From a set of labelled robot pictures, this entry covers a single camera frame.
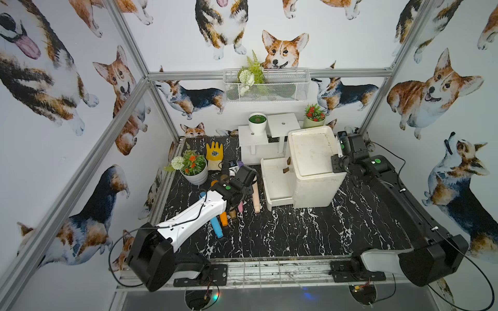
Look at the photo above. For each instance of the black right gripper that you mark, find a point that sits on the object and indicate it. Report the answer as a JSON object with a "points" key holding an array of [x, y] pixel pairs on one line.
{"points": [[333, 161]]}

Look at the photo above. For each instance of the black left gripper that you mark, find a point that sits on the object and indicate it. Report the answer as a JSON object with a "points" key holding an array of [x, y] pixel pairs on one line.
{"points": [[241, 183]]}

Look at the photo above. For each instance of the beige cream microphone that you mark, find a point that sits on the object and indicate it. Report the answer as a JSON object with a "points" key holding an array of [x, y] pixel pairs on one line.
{"points": [[255, 198]]}

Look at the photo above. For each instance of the gold brown microphone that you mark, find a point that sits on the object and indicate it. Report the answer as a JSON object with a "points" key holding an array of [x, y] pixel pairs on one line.
{"points": [[231, 211]]}

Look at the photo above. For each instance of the orange microphone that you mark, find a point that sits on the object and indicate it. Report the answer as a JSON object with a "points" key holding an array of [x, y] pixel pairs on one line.
{"points": [[223, 216]]}

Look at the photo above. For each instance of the blue microphone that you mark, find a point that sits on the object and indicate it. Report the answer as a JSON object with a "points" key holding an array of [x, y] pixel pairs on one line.
{"points": [[216, 227]]}

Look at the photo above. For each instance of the white drawer cabinet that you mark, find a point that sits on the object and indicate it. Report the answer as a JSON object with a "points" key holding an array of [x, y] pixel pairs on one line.
{"points": [[311, 150]]}

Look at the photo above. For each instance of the white bottom drawer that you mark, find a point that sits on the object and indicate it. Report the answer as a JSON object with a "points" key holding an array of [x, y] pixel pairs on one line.
{"points": [[279, 181]]}

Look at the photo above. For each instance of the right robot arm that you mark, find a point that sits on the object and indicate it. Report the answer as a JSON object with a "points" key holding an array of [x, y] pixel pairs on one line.
{"points": [[434, 252]]}

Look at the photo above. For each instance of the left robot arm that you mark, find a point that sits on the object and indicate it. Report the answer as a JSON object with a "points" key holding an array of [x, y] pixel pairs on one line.
{"points": [[152, 256]]}

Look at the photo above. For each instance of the yellow work glove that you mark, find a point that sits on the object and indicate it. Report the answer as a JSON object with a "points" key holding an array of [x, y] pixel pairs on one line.
{"points": [[214, 156]]}

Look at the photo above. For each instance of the orange flower white pot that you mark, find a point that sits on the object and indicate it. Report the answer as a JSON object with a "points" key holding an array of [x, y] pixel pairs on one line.
{"points": [[192, 165]]}

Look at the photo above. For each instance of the white stepped display stand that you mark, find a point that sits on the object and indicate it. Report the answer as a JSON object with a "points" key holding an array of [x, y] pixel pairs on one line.
{"points": [[269, 144]]}

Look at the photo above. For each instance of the red flower pot plant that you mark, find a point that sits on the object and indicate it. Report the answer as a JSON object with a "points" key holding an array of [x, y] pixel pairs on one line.
{"points": [[314, 116]]}

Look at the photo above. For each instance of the white cup green top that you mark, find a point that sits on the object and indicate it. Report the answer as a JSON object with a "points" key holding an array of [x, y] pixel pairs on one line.
{"points": [[257, 123]]}

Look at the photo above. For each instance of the green fern white flowers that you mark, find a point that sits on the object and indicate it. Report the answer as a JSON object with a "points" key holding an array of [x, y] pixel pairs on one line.
{"points": [[250, 75]]}

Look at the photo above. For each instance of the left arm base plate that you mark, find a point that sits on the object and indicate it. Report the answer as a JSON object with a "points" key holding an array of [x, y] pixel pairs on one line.
{"points": [[210, 275]]}

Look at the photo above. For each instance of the white wire wall basket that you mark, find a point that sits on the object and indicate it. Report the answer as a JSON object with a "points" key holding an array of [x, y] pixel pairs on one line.
{"points": [[281, 85]]}

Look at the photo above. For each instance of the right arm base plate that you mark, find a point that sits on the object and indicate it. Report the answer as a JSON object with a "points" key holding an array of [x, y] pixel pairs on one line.
{"points": [[352, 270]]}

